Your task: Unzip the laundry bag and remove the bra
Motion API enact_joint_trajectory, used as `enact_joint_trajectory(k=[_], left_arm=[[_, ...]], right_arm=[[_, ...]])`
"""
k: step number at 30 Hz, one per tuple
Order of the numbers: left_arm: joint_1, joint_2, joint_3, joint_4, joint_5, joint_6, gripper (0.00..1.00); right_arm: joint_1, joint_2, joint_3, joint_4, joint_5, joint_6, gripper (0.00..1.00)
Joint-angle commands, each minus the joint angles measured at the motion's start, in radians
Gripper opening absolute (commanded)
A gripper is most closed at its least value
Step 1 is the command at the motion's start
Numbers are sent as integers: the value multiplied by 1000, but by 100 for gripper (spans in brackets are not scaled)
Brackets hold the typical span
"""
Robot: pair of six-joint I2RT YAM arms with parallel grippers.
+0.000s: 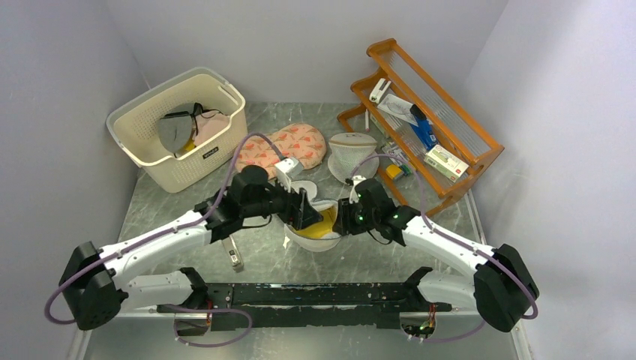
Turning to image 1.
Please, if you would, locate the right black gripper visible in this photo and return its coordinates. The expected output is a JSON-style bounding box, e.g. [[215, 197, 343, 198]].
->
[[332, 196, 379, 236]]

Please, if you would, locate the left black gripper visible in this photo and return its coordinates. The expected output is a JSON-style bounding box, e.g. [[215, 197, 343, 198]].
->
[[243, 173, 324, 230]]

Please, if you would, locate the yellow bra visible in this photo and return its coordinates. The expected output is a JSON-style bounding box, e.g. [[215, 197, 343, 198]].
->
[[292, 207, 341, 240]]

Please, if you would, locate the white cylindrical mesh laundry bag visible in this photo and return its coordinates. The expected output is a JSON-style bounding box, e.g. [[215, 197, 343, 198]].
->
[[284, 180, 343, 252]]

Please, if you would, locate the grey black bra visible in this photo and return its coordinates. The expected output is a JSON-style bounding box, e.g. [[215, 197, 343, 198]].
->
[[157, 103, 226, 158]]

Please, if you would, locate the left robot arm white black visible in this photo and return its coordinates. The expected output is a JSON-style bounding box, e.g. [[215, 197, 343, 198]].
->
[[44, 165, 323, 330]]

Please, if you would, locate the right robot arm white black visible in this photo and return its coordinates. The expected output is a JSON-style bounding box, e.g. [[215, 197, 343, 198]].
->
[[334, 178, 539, 332]]

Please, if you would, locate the white mesh bag beige rim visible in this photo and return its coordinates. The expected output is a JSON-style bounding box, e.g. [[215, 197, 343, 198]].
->
[[328, 133, 377, 183]]

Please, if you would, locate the pink floral mesh laundry bag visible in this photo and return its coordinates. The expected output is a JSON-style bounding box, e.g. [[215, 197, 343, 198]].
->
[[235, 123, 327, 180]]

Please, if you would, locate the cream plastic laundry basket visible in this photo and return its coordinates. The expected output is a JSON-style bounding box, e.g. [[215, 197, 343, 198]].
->
[[106, 67, 248, 193]]

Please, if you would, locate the yellow block on rack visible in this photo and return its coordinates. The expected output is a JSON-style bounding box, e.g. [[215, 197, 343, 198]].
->
[[385, 164, 404, 181]]

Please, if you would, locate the pack of coloured markers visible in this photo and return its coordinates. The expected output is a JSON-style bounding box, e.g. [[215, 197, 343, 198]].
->
[[381, 140, 414, 176]]

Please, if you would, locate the orange wooden shelf rack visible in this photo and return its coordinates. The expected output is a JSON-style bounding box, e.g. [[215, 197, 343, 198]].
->
[[337, 38, 504, 216]]

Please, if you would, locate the white green box on rack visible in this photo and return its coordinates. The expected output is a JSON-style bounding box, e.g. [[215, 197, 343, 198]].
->
[[424, 145, 469, 182]]

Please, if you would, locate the silver black stapler on table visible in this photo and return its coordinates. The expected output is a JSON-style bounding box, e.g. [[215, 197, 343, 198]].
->
[[221, 235, 244, 272]]

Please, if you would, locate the blue tool on rack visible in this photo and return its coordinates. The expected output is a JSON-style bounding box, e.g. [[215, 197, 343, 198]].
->
[[409, 104, 439, 152]]

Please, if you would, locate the white pen by rack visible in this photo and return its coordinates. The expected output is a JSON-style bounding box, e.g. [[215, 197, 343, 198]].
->
[[364, 110, 371, 132]]

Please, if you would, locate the white plastic packet on rack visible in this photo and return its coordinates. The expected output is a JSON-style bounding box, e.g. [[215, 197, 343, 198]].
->
[[378, 94, 418, 126]]

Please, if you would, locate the white stapler on rack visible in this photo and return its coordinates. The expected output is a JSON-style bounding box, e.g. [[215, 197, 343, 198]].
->
[[369, 78, 392, 104]]

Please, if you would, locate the pink cloth in basket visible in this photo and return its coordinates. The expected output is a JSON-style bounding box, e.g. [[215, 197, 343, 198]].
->
[[193, 110, 230, 146]]

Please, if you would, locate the yellow item in basket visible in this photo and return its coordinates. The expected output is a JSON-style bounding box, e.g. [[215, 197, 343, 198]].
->
[[181, 141, 196, 153]]

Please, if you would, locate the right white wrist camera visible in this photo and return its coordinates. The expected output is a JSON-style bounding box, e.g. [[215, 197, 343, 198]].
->
[[347, 175, 368, 204]]

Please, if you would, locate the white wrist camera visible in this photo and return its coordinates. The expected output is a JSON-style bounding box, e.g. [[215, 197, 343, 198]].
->
[[274, 157, 304, 192], [347, 175, 368, 204]]

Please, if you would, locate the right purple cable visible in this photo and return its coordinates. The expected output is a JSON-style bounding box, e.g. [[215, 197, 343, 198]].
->
[[349, 152, 540, 344]]

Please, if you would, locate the purple cable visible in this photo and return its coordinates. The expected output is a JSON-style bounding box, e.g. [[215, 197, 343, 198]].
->
[[44, 132, 287, 349], [349, 152, 540, 344]]

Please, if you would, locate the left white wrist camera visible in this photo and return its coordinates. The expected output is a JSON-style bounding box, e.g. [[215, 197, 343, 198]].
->
[[274, 157, 304, 192]]

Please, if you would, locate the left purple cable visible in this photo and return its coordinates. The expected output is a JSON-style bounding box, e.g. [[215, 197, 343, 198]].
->
[[44, 132, 287, 349]]

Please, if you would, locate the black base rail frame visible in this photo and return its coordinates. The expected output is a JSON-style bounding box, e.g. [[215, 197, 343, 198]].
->
[[79, 280, 521, 344]]

